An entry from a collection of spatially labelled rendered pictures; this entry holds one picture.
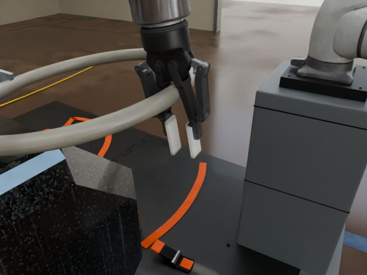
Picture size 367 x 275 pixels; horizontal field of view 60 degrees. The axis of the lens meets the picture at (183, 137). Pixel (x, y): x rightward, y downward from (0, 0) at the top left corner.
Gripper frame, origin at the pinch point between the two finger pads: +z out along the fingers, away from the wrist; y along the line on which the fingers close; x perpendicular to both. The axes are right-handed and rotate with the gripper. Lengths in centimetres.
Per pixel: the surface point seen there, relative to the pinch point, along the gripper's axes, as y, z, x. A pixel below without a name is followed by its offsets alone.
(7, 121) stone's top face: 56, 2, 0
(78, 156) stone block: 35.6, 12.0, -3.1
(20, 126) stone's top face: 51, 3, 0
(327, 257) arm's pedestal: -22, 85, -56
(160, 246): 45, 81, -34
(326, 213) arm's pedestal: -20, 62, -57
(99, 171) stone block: 34.2, 19.0, -6.6
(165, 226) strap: 52, 86, -49
